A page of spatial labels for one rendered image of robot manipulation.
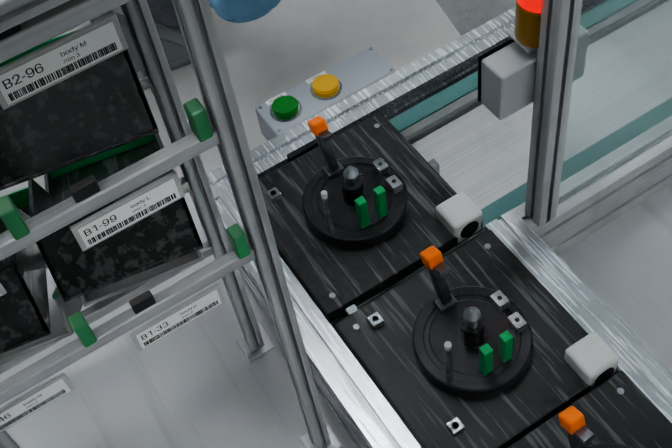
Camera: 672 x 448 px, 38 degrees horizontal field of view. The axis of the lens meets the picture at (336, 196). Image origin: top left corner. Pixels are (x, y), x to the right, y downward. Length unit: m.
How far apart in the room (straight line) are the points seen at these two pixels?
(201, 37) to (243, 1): 0.81
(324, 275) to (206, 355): 0.21
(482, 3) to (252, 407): 1.93
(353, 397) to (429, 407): 0.09
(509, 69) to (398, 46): 0.59
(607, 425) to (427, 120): 0.53
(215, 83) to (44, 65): 0.14
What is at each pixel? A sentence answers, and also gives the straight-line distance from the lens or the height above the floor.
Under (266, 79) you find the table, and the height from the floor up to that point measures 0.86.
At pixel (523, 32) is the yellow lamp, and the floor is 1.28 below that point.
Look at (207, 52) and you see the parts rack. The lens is 0.70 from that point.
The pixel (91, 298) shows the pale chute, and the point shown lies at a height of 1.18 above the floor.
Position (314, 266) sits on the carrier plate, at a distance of 1.26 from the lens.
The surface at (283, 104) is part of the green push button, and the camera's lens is 1.44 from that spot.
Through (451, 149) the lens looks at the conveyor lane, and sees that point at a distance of 1.43.
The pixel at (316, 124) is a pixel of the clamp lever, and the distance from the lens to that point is 1.27.
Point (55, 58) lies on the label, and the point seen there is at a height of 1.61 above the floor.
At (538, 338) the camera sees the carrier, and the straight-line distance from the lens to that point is 1.20.
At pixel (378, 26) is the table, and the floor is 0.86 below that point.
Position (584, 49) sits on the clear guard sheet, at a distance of 1.11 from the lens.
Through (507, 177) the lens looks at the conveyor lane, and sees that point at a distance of 1.40.
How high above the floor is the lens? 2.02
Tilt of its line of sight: 52 degrees down
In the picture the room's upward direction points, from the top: 10 degrees counter-clockwise
